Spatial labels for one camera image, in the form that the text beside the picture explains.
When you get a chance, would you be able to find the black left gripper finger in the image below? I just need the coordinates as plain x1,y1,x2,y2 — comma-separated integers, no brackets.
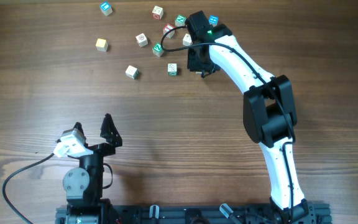
73,122,86,140
100,113,122,147

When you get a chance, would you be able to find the green framed picture block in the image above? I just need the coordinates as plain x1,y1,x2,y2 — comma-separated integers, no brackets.
167,63,178,76

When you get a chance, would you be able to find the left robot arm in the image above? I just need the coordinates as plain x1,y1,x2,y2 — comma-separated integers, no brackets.
55,113,122,224

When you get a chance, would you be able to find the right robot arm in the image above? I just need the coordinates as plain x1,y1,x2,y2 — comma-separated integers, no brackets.
186,24,308,223

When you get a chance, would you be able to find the plain block number 2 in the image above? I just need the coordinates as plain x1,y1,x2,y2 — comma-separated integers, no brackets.
182,34,193,46

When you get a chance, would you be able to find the blue top block right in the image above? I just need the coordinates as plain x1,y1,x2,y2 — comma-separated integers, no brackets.
208,15,219,27

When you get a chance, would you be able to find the blue block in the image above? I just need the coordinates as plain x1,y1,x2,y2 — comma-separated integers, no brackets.
208,15,219,27
99,2,112,16

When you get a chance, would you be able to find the green N top block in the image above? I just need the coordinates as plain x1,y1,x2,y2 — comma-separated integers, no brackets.
175,14,186,27

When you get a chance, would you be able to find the green Z top block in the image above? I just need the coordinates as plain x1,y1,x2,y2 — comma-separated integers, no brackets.
152,42,164,57

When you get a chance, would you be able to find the red I top block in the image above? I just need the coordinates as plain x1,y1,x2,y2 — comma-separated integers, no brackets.
163,24,175,39

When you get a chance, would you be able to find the red Q side block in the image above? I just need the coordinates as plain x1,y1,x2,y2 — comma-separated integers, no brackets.
135,33,148,47

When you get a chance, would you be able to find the red sided block top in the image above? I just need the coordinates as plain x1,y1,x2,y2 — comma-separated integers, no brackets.
152,6,163,20

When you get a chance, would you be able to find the block with green side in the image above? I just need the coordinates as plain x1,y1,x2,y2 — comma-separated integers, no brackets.
126,65,139,80

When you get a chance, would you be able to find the yellow top block left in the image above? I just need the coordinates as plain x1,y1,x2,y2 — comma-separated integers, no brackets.
96,39,109,52

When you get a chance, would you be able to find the blue top block far left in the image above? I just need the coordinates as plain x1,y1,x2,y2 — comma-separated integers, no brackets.
99,2,112,16

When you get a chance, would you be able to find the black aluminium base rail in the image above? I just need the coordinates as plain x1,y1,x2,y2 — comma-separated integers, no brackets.
55,203,333,224

